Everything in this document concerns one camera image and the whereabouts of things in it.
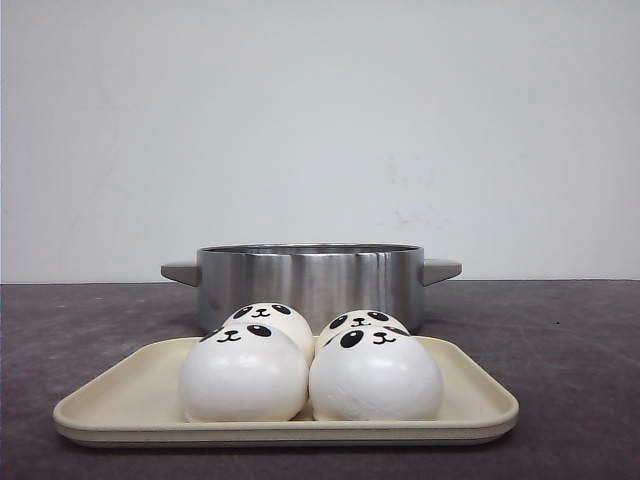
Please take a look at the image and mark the panda bun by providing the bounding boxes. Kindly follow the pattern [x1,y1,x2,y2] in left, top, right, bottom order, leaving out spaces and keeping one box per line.
[315,309,409,353]
[179,323,309,422]
[309,326,444,421]
[223,302,315,365]

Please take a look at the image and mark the stainless steel steamer pot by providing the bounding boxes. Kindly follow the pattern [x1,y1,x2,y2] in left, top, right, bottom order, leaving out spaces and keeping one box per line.
[161,243,462,333]

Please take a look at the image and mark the cream rectangular plastic tray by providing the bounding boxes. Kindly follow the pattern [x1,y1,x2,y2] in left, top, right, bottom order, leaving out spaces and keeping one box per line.
[53,337,519,448]

